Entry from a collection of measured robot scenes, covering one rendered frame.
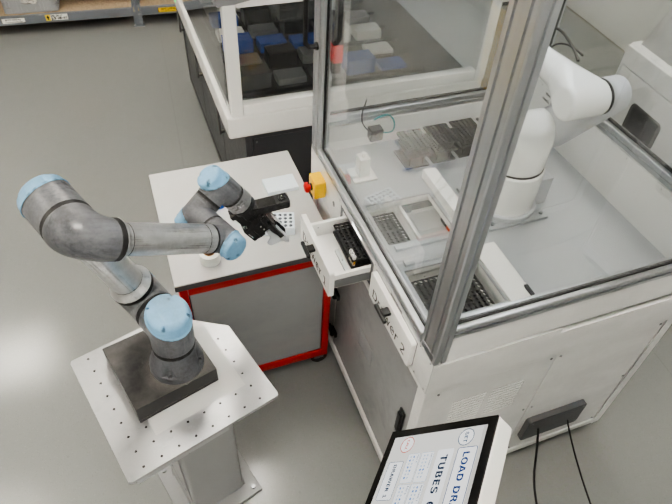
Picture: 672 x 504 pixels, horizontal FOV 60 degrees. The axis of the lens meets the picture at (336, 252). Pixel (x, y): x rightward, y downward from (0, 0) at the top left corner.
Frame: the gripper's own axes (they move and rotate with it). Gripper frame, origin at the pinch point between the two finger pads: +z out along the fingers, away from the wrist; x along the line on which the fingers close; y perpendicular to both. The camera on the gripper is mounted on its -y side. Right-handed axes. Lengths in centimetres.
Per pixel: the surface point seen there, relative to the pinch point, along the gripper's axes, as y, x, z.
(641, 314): -74, 55, 64
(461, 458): -17, 87, -7
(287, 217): 3.9, -27.5, 21.1
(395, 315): -14.4, 35.2, 18.1
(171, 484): 99, 21, 52
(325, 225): -7.9, -11.3, 19.3
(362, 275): -10.4, 13.0, 22.7
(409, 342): -14, 45, 18
